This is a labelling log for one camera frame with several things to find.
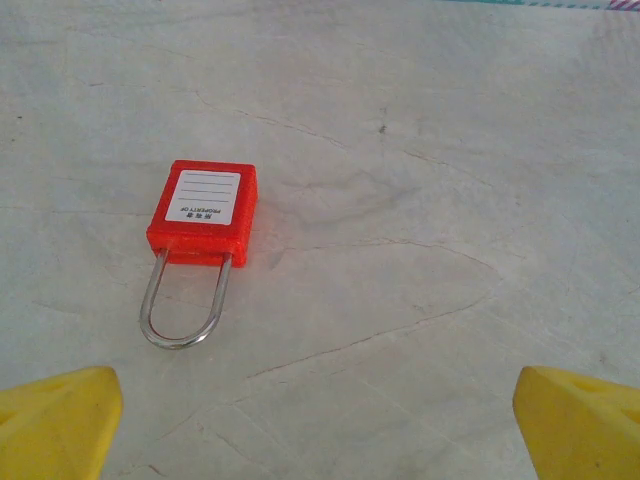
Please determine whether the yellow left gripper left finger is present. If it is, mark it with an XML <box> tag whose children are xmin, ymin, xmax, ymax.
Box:
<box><xmin>0</xmin><ymin>365</ymin><xmax>125</xmax><ymax>480</ymax></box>

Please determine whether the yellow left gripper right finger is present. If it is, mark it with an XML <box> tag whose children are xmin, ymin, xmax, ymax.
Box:
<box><xmin>513</xmin><ymin>365</ymin><xmax>640</xmax><ymax>480</ymax></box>

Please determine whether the red padlock with white label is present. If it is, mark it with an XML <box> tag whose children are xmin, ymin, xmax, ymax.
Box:
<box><xmin>138</xmin><ymin>159</ymin><xmax>258</xmax><ymax>351</ymax></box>

